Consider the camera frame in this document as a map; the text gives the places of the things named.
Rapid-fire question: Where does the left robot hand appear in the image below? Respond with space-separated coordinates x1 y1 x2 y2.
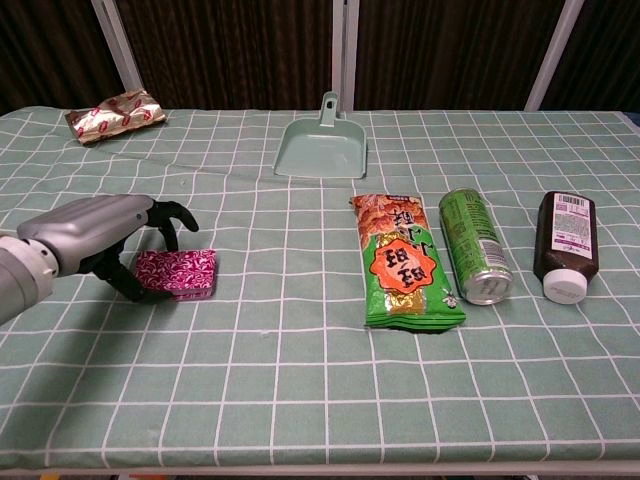
17 194 200 304

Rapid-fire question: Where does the gold red snack packet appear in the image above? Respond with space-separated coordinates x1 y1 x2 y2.
64 88 168 146

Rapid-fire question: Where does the dark brown curtain panel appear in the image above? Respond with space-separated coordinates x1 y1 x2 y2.
115 0 335 111
541 0 640 113
353 0 567 112
0 0 125 115

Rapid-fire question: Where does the green plastic dustpan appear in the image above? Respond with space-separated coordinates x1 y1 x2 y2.
272 91 369 180

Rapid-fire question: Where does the green checkered tablecloth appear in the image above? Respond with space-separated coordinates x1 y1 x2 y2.
0 103 640 471

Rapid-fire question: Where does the green orange snack bag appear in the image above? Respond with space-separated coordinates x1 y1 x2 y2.
349 192 467 332

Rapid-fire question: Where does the green drink can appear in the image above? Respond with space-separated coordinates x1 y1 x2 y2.
438 187 514 306

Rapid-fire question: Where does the brown bottle white cap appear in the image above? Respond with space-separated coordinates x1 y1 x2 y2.
532 190 600 304

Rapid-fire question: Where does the white partition post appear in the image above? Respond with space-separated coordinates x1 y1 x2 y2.
330 0 360 112
523 0 586 112
89 0 145 97

